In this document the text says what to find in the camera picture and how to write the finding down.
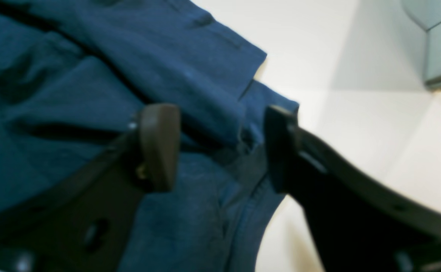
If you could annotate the dark blue T-shirt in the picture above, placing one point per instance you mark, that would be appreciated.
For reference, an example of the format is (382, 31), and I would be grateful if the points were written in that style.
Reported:
(72, 75)

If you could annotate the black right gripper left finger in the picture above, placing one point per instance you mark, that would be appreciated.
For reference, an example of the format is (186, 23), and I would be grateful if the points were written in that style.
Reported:
(83, 223)

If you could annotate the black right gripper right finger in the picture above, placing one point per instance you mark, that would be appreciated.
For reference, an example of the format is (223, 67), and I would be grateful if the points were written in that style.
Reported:
(356, 223)

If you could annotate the grey tray at table edge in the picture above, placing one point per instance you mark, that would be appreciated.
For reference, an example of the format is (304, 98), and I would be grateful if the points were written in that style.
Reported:
(427, 15)

